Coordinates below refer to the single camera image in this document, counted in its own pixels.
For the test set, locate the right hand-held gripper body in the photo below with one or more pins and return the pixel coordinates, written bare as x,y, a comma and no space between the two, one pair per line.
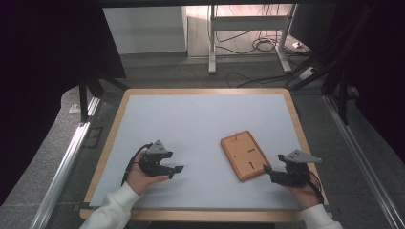
294,173

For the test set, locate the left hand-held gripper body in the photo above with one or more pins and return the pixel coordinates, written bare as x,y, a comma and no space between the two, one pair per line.
152,162

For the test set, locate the person's left hand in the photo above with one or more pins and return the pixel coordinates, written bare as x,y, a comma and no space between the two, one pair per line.
140,181

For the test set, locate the person's right hand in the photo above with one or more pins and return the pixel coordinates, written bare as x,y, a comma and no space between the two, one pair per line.
304,195

